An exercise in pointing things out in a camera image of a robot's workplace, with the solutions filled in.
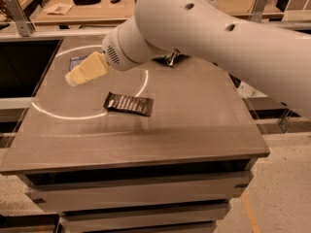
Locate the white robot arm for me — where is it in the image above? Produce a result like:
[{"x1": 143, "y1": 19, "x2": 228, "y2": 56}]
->
[{"x1": 65, "y1": 0, "x2": 311, "y2": 119}]

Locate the blue rxbar blueberry wrapper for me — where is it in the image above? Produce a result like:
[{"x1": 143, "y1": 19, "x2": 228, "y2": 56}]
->
[{"x1": 69, "y1": 55, "x2": 86, "y2": 71}]

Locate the black snack bar wrapper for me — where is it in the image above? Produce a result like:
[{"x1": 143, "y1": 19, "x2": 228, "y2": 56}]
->
[{"x1": 103, "y1": 92, "x2": 154, "y2": 117}]

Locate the black cloth bundle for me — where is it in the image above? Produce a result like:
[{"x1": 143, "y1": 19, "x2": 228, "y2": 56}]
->
[{"x1": 73, "y1": 0, "x2": 101, "y2": 6}]

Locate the paper booklet on desk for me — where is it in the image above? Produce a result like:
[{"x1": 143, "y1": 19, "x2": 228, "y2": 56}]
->
[{"x1": 45, "y1": 3, "x2": 73, "y2": 16}]

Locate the green chip bag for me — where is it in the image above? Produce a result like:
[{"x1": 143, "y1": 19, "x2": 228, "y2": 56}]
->
[{"x1": 155, "y1": 52, "x2": 180, "y2": 66}]

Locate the grey drawer cabinet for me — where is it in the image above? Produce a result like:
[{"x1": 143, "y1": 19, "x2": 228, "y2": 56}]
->
[{"x1": 23, "y1": 159, "x2": 253, "y2": 233}]

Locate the left metal bracket post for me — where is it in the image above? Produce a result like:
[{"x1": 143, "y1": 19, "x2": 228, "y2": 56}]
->
[{"x1": 3, "y1": 0, "x2": 35, "y2": 37}]

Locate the metal bracket post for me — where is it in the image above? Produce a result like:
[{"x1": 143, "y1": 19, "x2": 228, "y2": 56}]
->
[
  {"x1": 247, "y1": 0, "x2": 272, "y2": 23},
  {"x1": 3, "y1": 0, "x2": 35, "y2": 37}
]

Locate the right metal bracket post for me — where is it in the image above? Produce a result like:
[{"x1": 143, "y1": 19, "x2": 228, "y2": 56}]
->
[{"x1": 247, "y1": 0, "x2": 272, "y2": 23}]

